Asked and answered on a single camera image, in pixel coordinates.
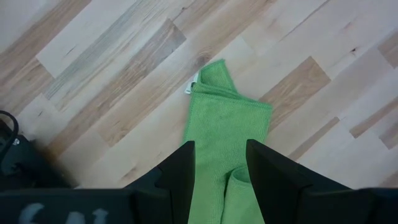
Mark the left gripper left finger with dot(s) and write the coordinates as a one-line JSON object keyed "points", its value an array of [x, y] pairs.
{"points": [[93, 205]]}

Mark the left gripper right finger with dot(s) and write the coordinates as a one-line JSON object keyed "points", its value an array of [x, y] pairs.
{"points": [[295, 199]]}

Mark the green microfiber towel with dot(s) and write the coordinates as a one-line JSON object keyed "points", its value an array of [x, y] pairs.
{"points": [[224, 124]]}

